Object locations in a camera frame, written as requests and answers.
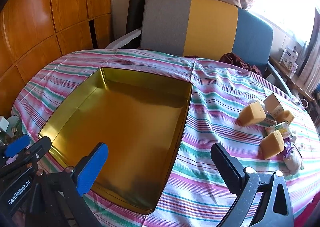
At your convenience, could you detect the purple packet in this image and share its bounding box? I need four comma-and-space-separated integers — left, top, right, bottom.
284, 142, 295, 158

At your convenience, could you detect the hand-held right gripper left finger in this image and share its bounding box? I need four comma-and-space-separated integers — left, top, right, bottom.
25, 142, 108, 227

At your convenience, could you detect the dark red cloth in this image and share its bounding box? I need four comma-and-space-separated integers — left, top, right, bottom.
219, 53, 263, 76

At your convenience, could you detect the black rolled mat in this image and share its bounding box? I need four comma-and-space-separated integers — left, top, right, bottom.
125, 0, 151, 49

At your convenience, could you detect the sheer striped curtain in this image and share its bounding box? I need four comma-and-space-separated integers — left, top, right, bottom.
299, 17, 320, 95

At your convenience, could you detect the clear glass jar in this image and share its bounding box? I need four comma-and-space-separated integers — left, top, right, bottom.
6, 115, 22, 140

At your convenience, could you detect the white carton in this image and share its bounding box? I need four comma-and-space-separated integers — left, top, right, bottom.
279, 47, 299, 69

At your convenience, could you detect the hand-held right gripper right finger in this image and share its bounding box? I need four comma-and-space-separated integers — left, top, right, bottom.
210, 143, 294, 227

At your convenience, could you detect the gold tin box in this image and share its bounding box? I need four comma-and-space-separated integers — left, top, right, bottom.
37, 67, 193, 215

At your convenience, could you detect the grey yellow blue chair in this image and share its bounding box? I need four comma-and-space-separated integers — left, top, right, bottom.
105, 0, 293, 98

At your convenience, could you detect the yellow sponge block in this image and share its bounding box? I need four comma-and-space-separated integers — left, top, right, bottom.
275, 110, 295, 125
237, 101, 267, 127
260, 131, 285, 160

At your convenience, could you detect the cream cardboard box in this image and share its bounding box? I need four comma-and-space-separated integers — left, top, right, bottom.
264, 93, 287, 120

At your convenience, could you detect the wooden side table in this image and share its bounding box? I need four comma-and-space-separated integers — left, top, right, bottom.
269, 56, 315, 103

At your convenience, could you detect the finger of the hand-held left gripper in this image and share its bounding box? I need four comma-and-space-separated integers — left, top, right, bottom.
0, 136, 52, 180
0, 134, 31, 161

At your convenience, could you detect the white plastic bag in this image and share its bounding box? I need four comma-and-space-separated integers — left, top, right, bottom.
285, 142, 304, 174

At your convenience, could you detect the striped bedsheet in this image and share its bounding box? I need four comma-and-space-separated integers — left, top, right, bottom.
11, 49, 320, 227

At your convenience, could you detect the wooden wardrobe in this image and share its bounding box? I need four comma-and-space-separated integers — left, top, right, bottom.
0, 0, 113, 118

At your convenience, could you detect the green yellow packet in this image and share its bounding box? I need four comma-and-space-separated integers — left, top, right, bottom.
265, 121, 292, 140

